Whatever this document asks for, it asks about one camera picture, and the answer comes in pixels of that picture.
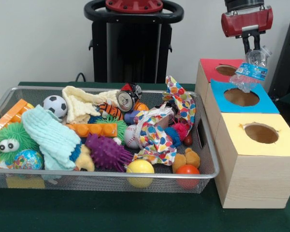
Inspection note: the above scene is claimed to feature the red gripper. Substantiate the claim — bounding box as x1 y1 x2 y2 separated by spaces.
220 6 274 55

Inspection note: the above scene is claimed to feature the crushed clear plastic bottle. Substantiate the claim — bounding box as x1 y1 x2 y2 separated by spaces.
229 45 273 94

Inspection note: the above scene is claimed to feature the polka dot cloth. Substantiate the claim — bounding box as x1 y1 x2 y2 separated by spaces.
132 76 198 167

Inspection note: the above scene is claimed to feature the mint green cloth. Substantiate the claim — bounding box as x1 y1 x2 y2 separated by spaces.
21 104 82 171

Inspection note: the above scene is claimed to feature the wooden three-hole box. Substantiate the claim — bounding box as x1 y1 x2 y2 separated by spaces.
194 58 290 209

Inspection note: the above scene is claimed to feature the black panel stand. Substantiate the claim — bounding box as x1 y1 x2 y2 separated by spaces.
267 15 290 99

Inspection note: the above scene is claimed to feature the crushed soda can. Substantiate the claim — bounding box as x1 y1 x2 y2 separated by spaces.
116 83 143 112

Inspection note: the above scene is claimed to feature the red orange ball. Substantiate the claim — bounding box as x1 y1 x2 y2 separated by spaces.
175 165 201 189

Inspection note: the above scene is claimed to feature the yellow ball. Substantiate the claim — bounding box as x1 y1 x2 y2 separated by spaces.
126 159 155 189

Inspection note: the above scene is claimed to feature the orange studded building brick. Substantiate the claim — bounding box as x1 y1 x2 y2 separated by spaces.
66 123 118 138

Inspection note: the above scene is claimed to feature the purple knobbly toy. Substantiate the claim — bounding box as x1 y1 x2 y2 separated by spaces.
85 133 134 173

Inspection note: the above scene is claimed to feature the cream waffle cloth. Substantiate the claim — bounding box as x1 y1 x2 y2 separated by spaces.
62 86 121 124

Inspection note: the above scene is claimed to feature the small soccer ball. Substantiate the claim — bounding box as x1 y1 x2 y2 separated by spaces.
43 95 68 116

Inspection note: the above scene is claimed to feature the dark green tablecloth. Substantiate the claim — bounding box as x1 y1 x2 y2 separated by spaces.
0 81 290 232

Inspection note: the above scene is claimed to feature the globe print ball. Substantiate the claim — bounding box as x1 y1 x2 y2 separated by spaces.
13 149 44 170

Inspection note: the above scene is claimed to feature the green spiky ball with eyes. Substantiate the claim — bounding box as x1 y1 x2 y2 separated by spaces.
0 122 39 164

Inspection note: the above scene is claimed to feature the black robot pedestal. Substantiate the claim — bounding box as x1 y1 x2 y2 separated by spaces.
84 0 185 84

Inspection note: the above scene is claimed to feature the wire mesh bin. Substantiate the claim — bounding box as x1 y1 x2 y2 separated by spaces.
0 86 220 195

